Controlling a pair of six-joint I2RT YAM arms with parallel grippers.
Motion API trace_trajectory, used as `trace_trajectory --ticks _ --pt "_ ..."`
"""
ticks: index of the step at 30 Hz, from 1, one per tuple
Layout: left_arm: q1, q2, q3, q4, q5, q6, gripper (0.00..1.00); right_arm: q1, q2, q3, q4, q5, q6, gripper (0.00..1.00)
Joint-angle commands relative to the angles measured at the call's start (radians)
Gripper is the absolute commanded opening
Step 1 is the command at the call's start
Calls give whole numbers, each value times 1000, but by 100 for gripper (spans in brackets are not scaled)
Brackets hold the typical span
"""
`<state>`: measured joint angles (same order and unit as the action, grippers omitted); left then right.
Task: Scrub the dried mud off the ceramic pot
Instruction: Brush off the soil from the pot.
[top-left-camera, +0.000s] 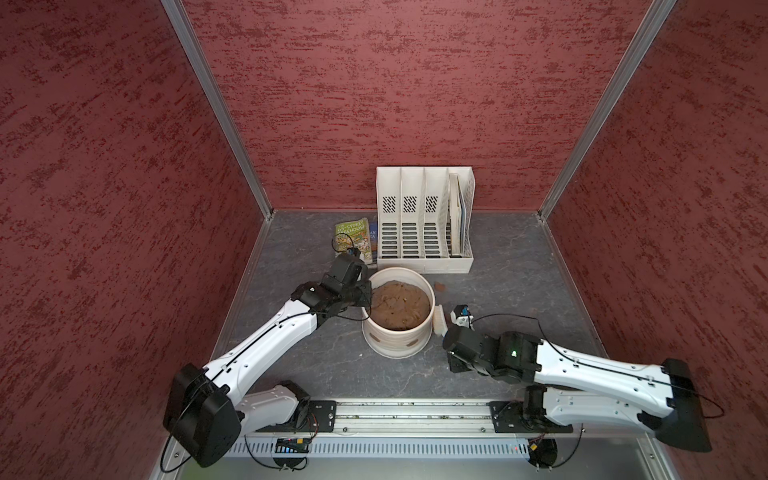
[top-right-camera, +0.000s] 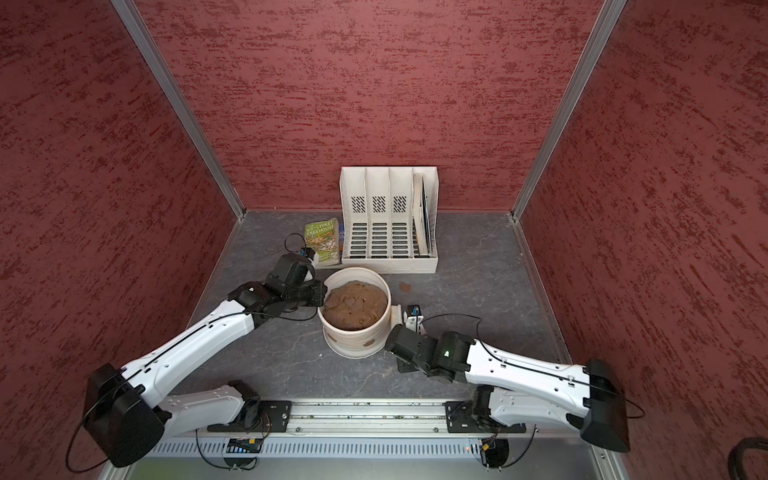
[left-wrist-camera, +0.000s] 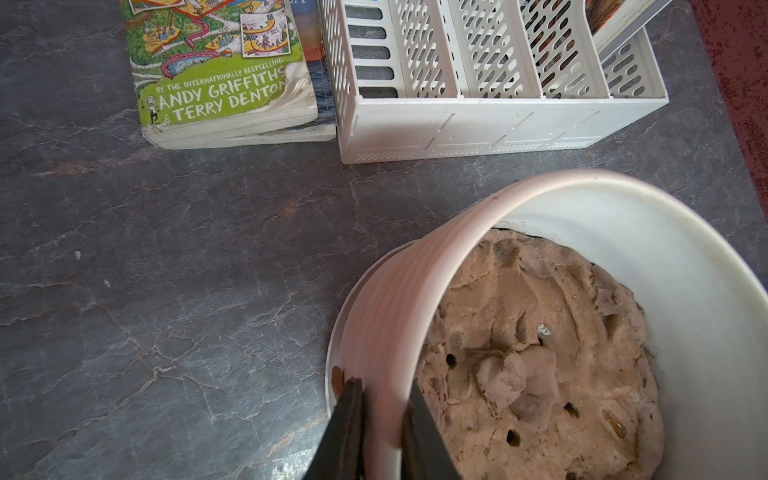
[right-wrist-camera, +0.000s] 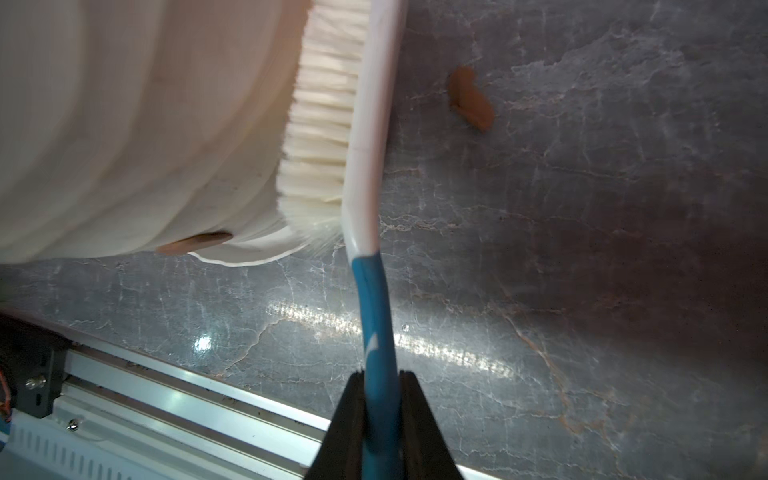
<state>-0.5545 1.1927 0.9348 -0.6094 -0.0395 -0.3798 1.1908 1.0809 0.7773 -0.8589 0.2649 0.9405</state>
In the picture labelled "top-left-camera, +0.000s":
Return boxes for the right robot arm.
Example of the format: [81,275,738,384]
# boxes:
[442,325,712,453]

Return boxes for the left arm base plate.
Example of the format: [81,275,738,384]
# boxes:
[258,400,338,434]

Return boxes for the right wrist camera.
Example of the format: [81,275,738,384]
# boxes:
[450,304,474,329]

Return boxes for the green paperback book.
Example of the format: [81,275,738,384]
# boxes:
[331,218,375,266]

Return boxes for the blue white scrub brush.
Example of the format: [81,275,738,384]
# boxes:
[432,304,448,337]

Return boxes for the books in organizer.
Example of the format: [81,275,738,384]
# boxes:
[449,172,475,258]

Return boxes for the left base cable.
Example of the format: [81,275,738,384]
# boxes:
[239,413,319,472]

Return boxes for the aluminium mounting rail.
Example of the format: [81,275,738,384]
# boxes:
[173,397,655,439]

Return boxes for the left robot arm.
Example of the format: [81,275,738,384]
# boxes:
[163,248,372,467]

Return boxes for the base cable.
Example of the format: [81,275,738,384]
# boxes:
[526,422,586,470]
[239,413,319,472]

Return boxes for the blue book under green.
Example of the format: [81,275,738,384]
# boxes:
[369,221,378,264]

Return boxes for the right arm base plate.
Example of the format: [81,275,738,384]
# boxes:
[489,401,574,435]

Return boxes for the white ceramic pot with mud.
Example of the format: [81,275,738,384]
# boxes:
[362,267,436,360]

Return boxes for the right base cable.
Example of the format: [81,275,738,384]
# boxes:
[526,422,586,470]

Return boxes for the white file organizer rack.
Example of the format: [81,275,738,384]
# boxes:
[376,166,475,274]

